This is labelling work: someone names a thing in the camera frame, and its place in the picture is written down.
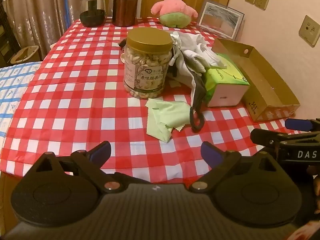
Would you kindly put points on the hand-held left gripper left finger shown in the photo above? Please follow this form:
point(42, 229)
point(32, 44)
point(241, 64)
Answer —
point(100, 151)

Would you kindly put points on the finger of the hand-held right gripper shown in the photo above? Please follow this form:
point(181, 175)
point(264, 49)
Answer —
point(265, 136)
point(297, 124)

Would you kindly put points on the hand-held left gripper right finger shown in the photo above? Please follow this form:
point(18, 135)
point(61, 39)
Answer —
point(211, 152)

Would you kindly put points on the brown cardboard box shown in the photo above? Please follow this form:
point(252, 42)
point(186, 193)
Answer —
point(265, 87)

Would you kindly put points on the light green cloth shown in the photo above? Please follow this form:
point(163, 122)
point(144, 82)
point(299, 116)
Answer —
point(162, 115)

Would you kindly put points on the black face mask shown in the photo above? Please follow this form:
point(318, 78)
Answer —
point(200, 90)

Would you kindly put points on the white cloth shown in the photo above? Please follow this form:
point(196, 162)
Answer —
point(197, 52)

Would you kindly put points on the white face mask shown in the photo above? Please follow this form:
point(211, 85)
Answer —
point(178, 43)

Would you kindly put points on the person's right hand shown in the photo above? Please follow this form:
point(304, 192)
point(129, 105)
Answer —
point(314, 173)

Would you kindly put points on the red checkered tablecloth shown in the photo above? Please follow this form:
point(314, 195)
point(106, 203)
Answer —
point(75, 105)

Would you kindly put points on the green tissue box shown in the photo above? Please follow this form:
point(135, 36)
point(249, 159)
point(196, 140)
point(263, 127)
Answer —
point(225, 80)

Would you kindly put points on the nut jar with gold lid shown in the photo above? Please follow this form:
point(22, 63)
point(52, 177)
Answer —
point(147, 62)

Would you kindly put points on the blue checked bed sheet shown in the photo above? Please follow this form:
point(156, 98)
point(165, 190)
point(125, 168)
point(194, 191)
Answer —
point(12, 87)

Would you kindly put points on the beige basket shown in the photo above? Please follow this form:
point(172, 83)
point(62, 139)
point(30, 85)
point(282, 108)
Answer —
point(25, 55)

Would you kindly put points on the glass grinder with dark base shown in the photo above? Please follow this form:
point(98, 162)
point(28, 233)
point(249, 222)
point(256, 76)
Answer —
point(92, 17)

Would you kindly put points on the brown cylindrical canister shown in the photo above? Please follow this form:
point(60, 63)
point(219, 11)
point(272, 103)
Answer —
point(125, 7)

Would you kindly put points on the pink starfish plush toy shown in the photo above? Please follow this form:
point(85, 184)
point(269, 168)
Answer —
point(172, 7)

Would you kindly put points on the beige patterned curtain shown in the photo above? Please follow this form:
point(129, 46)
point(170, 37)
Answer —
point(37, 12)

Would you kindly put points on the large beige wall socket panel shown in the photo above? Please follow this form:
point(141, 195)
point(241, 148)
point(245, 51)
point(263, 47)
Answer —
point(310, 30)

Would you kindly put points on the clear picture frame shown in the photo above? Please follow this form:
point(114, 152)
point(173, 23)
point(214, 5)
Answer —
point(220, 20)

